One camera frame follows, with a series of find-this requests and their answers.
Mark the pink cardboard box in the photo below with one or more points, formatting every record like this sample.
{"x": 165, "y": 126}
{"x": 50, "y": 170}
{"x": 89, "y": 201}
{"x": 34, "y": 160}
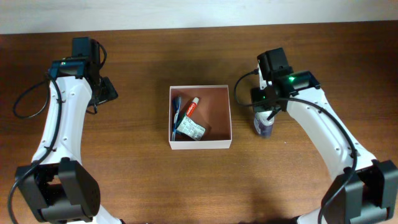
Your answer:
{"x": 213, "y": 113}

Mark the dark blue foam pump bottle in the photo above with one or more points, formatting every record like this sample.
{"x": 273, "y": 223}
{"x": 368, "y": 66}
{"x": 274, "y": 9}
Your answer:
{"x": 262, "y": 124}

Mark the blue white toothbrush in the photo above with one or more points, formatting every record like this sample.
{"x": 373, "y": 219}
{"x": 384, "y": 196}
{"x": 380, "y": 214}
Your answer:
{"x": 176, "y": 103}

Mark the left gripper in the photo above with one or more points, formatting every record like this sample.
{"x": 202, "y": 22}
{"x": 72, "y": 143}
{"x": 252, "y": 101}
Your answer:
{"x": 109, "y": 91}

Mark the red green toothpaste tube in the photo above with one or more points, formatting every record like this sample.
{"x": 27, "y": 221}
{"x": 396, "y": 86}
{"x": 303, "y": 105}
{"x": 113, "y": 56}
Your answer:
{"x": 191, "y": 107}

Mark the white green soap packet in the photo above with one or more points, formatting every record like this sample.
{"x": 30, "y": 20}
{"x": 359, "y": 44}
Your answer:
{"x": 188, "y": 127}

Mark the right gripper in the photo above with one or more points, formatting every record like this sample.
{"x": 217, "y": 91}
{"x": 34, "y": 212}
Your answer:
{"x": 257, "y": 94}

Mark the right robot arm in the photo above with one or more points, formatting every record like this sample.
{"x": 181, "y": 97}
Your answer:
{"x": 364, "y": 189}

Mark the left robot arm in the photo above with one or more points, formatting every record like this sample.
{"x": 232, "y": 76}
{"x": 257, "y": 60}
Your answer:
{"x": 56, "y": 186}

